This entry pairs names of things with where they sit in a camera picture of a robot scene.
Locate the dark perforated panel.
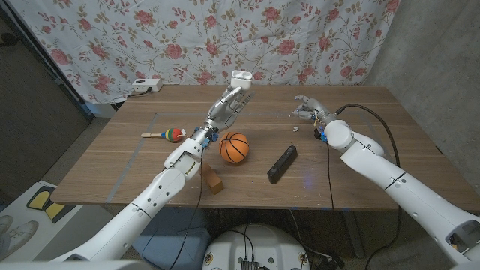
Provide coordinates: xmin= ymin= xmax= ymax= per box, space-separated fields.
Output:
xmin=0 ymin=5 xmax=95 ymax=200

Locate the white shoe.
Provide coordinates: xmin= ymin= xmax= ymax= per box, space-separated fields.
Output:
xmin=0 ymin=220 xmax=40 ymax=257
xmin=0 ymin=214 xmax=14 ymax=236

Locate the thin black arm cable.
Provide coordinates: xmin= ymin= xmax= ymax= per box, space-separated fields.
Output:
xmin=167 ymin=149 xmax=206 ymax=270
xmin=325 ymin=141 xmax=335 ymax=212

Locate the colourful wooden maraca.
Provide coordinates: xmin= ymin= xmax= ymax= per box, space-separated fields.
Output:
xmin=140 ymin=127 xmax=188 ymax=144

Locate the black TV remote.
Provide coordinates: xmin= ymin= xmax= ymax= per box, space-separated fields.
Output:
xmin=266 ymin=145 xmax=299 ymax=185

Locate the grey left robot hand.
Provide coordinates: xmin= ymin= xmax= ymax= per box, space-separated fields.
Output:
xmin=194 ymin=85 xmax=257 ymax=146

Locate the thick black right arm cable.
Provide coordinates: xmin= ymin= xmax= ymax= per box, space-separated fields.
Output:
xmin=334 ymin=103 xmax=403 ymax=270

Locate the white power strip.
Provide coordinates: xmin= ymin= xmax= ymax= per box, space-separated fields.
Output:
xmin=131 ymin=77 xmax=164 ymax=93

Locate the black power adapter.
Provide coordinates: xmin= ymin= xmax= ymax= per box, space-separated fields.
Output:
xmin=318 ymin=254 xmax=346 ymax=270

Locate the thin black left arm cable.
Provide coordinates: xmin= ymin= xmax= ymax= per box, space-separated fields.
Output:
xmin=167 ymin=149 xmax=206 ymax=270

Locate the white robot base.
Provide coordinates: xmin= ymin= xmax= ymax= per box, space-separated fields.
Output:
xmin=202 ymin=223 xmax=311 ymax=270

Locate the white AirPods case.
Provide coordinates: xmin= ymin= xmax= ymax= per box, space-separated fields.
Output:
xmin=230 ymin=70 xmax=254 ymax=91

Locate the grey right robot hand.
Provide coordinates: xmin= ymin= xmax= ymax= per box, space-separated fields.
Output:
xmin=293 ymin=94 xmax=338 ymax=128

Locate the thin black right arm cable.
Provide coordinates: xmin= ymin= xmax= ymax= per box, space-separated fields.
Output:
xmin=325 ymin=141 xmax=335 ymax=212

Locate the floral cloth backdrop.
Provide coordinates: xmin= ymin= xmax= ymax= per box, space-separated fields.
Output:
xmin=7 ymin=0 xmax=401 ymax=105

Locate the grey table leg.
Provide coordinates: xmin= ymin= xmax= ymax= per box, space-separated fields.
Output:
xmin=343 ymin=209 xmax=367 ymax=260

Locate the orange-brown wooden block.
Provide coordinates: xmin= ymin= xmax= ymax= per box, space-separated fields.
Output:
xmin=201 ymin=162 xmax=224 ymax=196

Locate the orange basketball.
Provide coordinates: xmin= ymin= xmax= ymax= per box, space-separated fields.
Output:
xmin=218 ymin=131 xmax=251 ymax=164

